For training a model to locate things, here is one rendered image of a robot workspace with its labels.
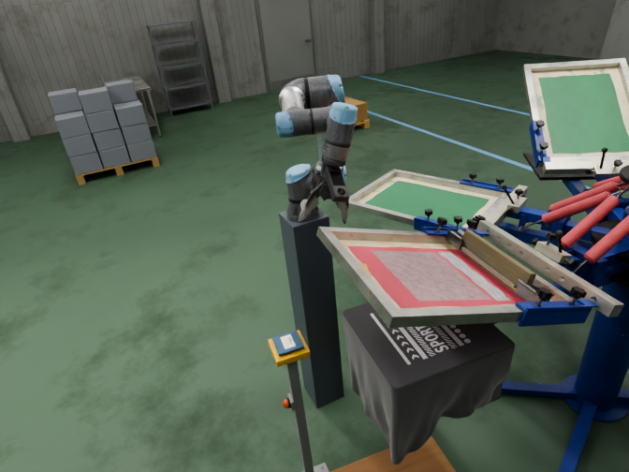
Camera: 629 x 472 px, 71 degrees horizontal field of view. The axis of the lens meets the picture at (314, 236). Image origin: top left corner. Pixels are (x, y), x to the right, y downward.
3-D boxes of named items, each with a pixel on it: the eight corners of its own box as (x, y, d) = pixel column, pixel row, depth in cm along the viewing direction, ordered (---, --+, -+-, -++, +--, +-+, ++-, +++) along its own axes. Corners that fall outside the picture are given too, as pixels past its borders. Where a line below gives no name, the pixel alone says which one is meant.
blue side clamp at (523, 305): (519, 327, 138) (528, 308, 135) (508, 317, 142) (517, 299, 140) (584, 323, 150) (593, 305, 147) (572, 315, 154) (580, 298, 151)
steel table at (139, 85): (151, 116, 950) (138, 69, 903) (163, 136, 800) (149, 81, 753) (116, 123, 927) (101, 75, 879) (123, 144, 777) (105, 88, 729)
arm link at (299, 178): (287, 191, 204) (284, 164, 198) (315, 187, 205) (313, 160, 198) (287, 201, 194) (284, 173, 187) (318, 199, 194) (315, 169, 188)
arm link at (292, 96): (274, 78, 167) (273, 109, 125) (302, 75, 167) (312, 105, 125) (278, 109, 173) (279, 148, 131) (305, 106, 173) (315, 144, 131)
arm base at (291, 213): (282, 213, 208) (279, 193, 203) (311, 204, 213) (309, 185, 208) (294, 225, 196) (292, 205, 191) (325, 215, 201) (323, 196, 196)
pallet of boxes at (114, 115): (152, 153, 717) (130, 78, 660) (160, 166, 657) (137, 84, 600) (77, 169, 676) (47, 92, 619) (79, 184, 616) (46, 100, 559)
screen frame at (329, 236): (388, 328, 120) (392, 317, 118) (315, 235, 168) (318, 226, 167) (583, 318, 151) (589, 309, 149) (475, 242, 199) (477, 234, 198)
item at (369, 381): (394, 469, 164) (393, 390, 143) (346, 383, 202) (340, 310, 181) (401, 465, 165) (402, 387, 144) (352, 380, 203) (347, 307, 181)
